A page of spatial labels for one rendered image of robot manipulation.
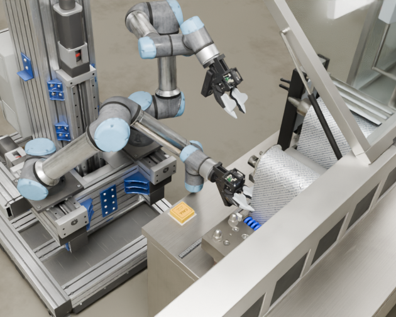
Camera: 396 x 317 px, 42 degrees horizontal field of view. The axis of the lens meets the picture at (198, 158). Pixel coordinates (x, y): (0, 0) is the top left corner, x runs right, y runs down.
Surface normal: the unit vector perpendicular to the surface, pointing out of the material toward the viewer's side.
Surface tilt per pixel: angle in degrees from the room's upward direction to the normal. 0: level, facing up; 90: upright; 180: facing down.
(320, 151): 92
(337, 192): 0
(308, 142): 92
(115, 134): 86
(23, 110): 90
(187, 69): 0
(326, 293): 0
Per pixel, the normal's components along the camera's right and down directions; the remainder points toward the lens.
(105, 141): 0.13, 0.63
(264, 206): -0.70, 0.47
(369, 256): 0.05, -0.72
